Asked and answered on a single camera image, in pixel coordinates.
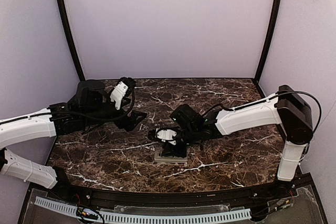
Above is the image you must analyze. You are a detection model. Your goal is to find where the white remote control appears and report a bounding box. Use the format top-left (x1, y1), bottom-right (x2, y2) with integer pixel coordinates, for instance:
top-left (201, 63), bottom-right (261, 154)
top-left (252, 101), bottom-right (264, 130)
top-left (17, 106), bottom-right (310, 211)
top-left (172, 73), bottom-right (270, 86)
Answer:
top-left (154, 148), bottom-right (187, 164)

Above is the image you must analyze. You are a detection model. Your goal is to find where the black front rail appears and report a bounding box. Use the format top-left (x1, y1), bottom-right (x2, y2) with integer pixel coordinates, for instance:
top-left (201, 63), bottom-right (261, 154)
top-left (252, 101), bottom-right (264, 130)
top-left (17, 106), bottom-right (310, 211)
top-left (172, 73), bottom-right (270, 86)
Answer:
top-left (48, 183), bottom-right (290, 209)

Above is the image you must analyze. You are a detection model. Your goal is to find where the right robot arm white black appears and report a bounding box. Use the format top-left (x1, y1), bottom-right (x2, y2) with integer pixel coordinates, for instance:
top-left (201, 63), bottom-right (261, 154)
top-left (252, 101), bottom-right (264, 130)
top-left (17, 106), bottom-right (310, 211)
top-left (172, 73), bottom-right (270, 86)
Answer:
top-left (153, 85), bottom-right (319, 182)

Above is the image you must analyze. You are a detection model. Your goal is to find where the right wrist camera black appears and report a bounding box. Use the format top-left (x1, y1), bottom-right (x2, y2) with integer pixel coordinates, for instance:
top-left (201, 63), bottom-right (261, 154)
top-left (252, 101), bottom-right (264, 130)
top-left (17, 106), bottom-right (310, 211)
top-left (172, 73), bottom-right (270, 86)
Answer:
top-left (148, 127), bottom-right (180, 145)

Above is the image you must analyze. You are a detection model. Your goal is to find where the white slotted cable duct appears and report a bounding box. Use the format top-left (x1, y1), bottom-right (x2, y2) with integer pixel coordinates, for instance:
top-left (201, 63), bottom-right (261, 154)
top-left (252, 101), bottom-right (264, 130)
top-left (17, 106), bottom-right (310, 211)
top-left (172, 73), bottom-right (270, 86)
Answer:
top-left (34, 196), bottom-right (251, 223)

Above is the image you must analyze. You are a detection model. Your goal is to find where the black left frame post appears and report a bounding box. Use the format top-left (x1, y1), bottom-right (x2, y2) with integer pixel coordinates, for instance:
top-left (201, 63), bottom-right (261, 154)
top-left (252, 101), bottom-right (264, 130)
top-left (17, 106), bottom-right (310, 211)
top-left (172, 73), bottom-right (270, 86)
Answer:
top-left (56, 0), bottom-right (86, 81)

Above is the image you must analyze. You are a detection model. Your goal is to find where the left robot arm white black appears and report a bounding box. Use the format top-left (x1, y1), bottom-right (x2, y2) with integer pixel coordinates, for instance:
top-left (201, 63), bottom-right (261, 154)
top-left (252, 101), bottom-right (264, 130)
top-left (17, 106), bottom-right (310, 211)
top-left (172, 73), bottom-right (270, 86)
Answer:
top-left (1, 77), bottom-right (147, 189)

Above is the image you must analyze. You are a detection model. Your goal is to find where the black right frame post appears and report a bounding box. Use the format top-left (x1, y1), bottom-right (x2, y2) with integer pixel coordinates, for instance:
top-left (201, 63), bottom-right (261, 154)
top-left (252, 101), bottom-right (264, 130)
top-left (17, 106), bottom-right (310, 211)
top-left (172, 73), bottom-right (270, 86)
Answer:
top-left (254, 0), bottom-right (281, 83)

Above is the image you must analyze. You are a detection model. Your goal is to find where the black frame post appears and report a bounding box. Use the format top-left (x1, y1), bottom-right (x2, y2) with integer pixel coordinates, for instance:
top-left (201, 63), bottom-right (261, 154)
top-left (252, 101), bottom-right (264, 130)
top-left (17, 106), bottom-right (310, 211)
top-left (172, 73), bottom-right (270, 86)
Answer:
top-left (254, 0), bottom-right (281, 83)
top-left (56, 0), bottom-right (86, 81)

